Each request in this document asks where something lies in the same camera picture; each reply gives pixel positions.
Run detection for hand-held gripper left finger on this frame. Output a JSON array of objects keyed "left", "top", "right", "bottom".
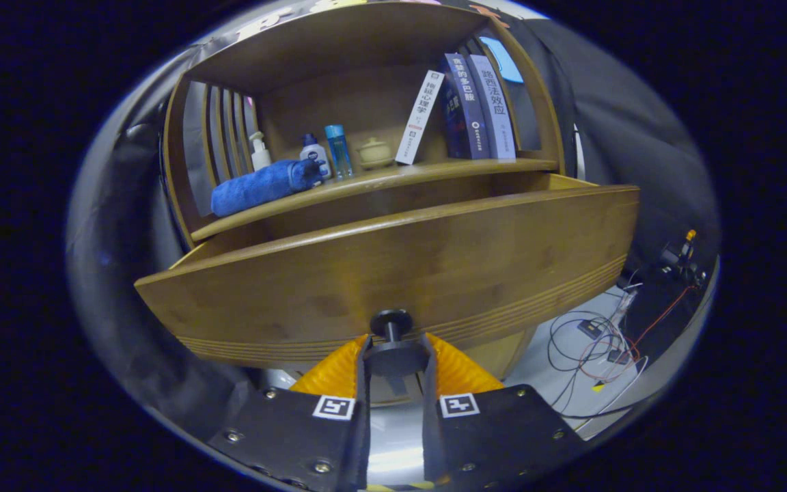
[{"left": 206, "top": 333, "right": 372, "bottom": 492}]

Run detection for clear blue bottle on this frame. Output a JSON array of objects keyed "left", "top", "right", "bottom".
[{"left": 325, "top": 124, "right": 354, "bottom": 180}]

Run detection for beige lidded tea cup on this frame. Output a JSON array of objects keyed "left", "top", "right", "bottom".
[{"left": 357, "top": 137, "right": 395, "bottom": 170}]

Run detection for white lotion bottle blue cap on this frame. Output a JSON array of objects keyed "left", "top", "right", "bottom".
[{"left": 299, "top": 133, "right": 333, "bottom": 182}]

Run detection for wooden cabinet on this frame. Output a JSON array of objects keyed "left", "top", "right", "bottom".
[{"left": 161, "top": 0, "right": 567, "bottom": 404}]

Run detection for wooden countertop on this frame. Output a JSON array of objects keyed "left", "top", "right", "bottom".
[{"left": 189, "top": 159, "right": 560, "bottom": 241}]

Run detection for white pump bottle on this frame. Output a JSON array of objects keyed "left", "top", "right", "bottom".
[{"left": 249, "top": 131, "right": 273, "bottom": 172}]

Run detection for blue folded towel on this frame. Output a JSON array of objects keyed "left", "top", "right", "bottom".
[{"left": 210, "top": 159, "right": 326, "bottom": 218}]

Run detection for black floor cables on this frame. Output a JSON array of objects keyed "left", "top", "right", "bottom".
[{"left": 547, "top": 270, "right": 650, "bottom": 419}]

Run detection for black round drawer knob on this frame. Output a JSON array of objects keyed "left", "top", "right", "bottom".
[{"left": 365, "top": 309, "right": 430, "bottom": 378}]

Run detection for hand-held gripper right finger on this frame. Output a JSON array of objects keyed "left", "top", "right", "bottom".
[{"left": 423, "top": 333, "right": 589, "bottom": 491}]

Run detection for white book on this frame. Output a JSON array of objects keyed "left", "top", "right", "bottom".
[{"left": 394, "top": 69, "right": 447, "bottom": 165}]

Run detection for wooden drawer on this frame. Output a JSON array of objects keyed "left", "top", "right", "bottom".
[{"left": 135, "top": 173, "right": 640, "bottom": 370}]

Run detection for lavender book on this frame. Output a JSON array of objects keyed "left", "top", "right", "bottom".
[{"left": 467, "top": 54, "right": 517, "bottom": 161}]

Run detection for dark blue book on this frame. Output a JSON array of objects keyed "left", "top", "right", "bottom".
[{"left": 439, "top": 53, "right": 491, "bottom": 161}]

